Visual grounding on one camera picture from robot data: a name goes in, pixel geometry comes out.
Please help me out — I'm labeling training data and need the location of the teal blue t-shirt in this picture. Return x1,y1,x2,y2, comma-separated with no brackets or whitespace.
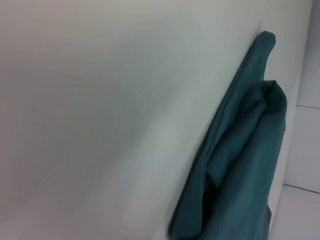
167,30,288,240

